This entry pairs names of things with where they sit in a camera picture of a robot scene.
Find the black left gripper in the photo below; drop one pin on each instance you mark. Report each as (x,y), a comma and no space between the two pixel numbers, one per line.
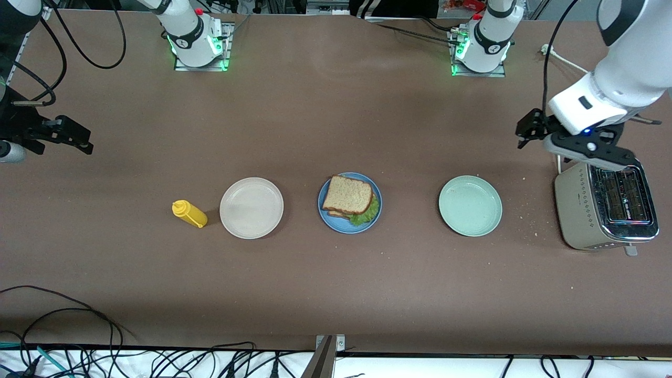
(535,125)

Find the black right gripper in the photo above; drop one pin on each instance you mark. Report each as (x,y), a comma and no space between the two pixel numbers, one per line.
(21,126)

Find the yellow squeeze bottle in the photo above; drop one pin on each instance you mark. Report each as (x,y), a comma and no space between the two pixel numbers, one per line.
(190,214)

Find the green lettuce leaf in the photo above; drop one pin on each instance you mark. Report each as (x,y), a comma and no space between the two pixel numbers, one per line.
(367,214)

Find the brown bread slice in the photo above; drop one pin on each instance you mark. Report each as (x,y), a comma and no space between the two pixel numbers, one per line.
(346,194)
(336,213)

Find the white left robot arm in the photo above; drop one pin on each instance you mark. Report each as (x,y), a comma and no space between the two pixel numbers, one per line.
(625,68)

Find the light green plate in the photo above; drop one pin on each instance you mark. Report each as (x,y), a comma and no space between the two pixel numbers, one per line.
(470,206)

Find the beige plate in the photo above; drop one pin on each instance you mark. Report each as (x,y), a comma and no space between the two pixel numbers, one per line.
(251,208)

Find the blue plate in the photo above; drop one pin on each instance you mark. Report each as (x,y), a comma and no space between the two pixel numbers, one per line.
(325,215)

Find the beige chrome toaster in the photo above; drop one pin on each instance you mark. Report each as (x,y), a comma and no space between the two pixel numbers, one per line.
(575,210)

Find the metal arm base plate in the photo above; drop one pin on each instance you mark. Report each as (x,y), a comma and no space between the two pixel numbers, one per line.
(227,52)
(493,73)

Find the black left camera bracket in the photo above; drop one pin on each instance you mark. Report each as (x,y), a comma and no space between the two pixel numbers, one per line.
(604,149)

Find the aluminium frame rail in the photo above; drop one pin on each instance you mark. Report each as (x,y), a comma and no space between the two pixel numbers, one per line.
(21,52)

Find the aluminium frame profile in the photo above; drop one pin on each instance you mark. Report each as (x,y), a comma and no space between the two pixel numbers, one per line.
(328,6)

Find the metal table edge bracket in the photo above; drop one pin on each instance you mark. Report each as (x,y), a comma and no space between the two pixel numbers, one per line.
(323,362)

